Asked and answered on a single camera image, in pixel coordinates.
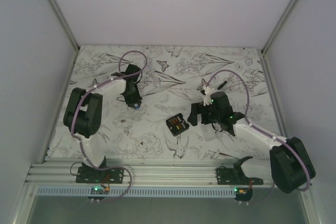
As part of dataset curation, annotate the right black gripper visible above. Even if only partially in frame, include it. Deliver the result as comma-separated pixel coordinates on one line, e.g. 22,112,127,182
187,101,221,126

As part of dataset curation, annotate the black fuse box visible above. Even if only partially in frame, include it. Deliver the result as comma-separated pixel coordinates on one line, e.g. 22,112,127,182
166,113,190,136

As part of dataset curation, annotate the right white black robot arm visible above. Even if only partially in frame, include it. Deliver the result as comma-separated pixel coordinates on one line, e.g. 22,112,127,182
187,91,316,194

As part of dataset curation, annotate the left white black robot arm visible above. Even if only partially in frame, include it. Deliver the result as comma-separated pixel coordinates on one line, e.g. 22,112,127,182
63,64,142,183

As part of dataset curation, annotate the silver open-end wrench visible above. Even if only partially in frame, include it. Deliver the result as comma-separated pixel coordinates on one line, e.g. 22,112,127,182
147,58,161,87

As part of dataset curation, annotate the small black screwdriver bit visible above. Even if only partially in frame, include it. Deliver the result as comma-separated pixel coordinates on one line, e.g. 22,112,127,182
217,81,227,90

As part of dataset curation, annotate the right green controller board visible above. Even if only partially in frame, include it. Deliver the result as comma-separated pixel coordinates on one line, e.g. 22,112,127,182
234,188,253,204

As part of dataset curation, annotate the green controller board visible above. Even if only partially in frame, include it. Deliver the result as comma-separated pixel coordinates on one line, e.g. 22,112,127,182
88,186,110,203
234,188,253,204

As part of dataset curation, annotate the left green controller board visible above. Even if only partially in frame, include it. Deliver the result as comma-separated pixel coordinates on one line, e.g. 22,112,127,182
88,186,110,203

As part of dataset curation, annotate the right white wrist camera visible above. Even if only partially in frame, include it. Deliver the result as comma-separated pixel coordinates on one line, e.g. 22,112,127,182
197,84,215,106

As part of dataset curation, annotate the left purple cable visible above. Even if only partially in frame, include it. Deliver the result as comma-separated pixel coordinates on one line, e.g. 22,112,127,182
69,50,148,169

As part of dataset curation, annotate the purple cable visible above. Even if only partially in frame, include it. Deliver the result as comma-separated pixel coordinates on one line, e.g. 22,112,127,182
69,50,148,169
207,69,313,192

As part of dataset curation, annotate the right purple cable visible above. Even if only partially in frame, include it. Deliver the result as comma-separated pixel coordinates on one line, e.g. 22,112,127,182
207,69,313,192

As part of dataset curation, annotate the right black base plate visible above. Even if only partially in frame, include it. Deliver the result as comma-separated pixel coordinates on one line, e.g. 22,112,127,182
216,166,264,185

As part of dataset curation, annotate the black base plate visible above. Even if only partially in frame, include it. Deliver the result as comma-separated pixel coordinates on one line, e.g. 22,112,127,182
76,164,124,184
216,166,264,185

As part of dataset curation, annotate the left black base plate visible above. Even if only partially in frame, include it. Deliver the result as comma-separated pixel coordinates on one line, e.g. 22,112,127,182
76,164,124,184

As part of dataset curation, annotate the aluminium mounting rail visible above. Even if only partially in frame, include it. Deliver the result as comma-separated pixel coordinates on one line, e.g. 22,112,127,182
25,157,313,187

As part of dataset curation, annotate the slotted grey cable duct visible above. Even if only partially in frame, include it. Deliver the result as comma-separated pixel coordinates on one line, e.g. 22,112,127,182
36,186,235,198

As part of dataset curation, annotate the left aluminium frame post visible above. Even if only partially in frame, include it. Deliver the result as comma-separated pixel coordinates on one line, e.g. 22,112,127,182
47,0,80,51

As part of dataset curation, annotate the aluminium frame post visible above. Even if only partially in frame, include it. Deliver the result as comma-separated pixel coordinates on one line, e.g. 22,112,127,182
261,0,300,56
47,0,80,51

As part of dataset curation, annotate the right aluminium frame post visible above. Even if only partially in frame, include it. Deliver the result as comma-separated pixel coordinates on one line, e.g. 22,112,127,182
261,0,300,56

